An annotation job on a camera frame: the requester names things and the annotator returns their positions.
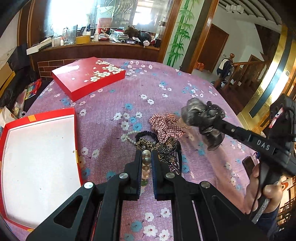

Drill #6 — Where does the wooden stair railing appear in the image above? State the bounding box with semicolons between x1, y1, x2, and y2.
212;53;270;92

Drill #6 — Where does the purple floral bedspread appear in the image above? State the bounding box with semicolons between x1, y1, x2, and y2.
27;59;254;240

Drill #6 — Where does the red floral box lid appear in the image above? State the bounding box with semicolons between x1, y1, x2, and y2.
52;57;125;101

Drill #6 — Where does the wooden dresser counter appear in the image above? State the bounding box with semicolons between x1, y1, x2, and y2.
30;41;159;72

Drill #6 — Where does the red plaid scrunchie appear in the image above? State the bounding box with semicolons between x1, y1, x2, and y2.
149;113;186;143

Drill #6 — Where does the black claw hair clip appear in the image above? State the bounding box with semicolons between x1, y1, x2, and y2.
154;137;183;175

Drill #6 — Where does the white pearl bracelet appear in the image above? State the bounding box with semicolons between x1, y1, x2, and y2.
124;129;139;146

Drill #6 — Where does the person right hand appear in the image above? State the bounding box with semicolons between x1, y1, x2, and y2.
243;164;284;215

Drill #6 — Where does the red jewelry box tray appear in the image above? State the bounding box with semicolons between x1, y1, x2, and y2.
1;108;82;230

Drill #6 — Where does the amber bead bracelet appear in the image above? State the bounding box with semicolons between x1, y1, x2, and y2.
140;149;153;187

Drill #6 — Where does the leopard print scrunchie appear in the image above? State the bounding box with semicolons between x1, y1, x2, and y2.
135;138;157;151

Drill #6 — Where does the black smartphone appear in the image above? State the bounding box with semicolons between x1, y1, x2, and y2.
242;156;255;178

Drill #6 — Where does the striped ribbon tag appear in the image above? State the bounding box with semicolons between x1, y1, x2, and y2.
268;108;283;128

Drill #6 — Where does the brown wooden door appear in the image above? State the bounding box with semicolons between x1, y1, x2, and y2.
198;24;229;72

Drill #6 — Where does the dark grey mesh scrunchie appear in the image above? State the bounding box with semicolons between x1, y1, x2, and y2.
181;97;225;151

